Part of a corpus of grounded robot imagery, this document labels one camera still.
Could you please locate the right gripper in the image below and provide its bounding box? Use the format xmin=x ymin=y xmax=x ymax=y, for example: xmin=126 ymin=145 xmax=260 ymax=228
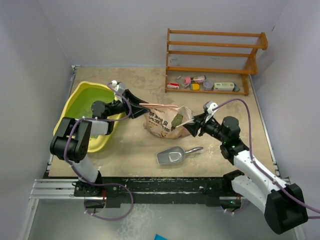
xmin=182 ymin=111 xmax=227 ymax=143

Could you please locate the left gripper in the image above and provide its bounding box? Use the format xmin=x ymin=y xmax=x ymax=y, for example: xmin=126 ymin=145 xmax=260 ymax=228
xmin=106 ymin=89 xmax=150 ymax=119

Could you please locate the pink cat litter bag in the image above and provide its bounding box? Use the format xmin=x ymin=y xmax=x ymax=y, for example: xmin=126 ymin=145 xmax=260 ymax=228
xmin=139 ymin=103 xmax=193 ymax=140

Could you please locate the silver metal scoop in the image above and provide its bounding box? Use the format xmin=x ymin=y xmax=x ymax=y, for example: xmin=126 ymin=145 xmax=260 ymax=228
xmin=156 ymin=146 xmax=203 ymax=165

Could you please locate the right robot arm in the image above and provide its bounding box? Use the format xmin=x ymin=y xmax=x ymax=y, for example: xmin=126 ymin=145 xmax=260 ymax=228
xmin=183 ymin=113 xmax=308 ymax=235

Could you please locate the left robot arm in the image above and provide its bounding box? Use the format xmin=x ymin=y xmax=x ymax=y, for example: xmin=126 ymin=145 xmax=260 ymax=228
xmin=50 ymin=89 xmax=150 ymax=196

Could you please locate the red white small box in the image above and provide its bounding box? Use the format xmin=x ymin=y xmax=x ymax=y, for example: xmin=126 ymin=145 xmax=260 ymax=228
xmin=167 ymin=82 xmax=180 ymax=89

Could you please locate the green white box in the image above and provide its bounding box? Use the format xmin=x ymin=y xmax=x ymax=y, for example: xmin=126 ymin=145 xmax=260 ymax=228
xmin=213 ymin=82 xmax=235 ymax=92

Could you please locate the yellow green litter box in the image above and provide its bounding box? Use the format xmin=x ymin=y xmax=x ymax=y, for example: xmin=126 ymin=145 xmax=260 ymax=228
xmin=60 ymin=81 xmax=115 ymax=153

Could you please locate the clear round jar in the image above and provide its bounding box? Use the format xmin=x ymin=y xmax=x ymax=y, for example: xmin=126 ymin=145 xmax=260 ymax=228
xmin=202 ymin=79 xmax=214 ymax=91

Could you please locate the orange wooden shelf rack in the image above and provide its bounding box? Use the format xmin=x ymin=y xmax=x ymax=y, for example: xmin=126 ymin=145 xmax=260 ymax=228
xmin=164 ymin=28 xmax=269 ymax=96

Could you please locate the blue object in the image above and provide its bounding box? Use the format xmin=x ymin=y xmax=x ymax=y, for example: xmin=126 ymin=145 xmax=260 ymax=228
xmin=154 ymin=234 xmax=168 ymax=240

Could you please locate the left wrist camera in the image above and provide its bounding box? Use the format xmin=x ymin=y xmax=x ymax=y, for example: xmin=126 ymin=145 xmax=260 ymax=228
xmin=111 ymin=80 xmax=126 ymax=96

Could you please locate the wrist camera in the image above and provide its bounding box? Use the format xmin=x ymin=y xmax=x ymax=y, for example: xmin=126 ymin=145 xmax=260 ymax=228
xmin=203 ymin=101 xmax=218 ymax=119
xmin=111 ymin=80 xmax=126 ymax=96

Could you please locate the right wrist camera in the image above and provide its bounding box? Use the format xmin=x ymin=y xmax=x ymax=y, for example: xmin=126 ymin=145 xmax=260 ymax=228
xmin=203 ymin=101 xmax=218 ymax=119

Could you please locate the black base frame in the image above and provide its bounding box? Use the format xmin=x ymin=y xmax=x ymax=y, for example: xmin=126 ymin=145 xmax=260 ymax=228
xmin=72 ymin=177 xmax=245 ymax=209

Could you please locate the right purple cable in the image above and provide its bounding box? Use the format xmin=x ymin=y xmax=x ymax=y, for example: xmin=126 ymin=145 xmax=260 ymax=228
xmin=213 ymin=97 xmax=320 ymax=220

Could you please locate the purple cable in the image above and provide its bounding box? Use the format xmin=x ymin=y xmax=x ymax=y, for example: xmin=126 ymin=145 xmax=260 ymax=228
xmin=63 ymin=82 xmax=135 ymax=221
xmin=213 ymin=97 xmax=320 ymax=220

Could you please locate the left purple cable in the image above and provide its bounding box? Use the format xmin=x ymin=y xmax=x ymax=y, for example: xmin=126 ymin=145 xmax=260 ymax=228
xmin=63 ymin=82 xmax=135 ymax=221

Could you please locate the aluminium rail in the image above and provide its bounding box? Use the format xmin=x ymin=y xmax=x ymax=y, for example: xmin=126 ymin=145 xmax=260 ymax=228
xmin=30 ymin=179 xmax=75 ymax=200

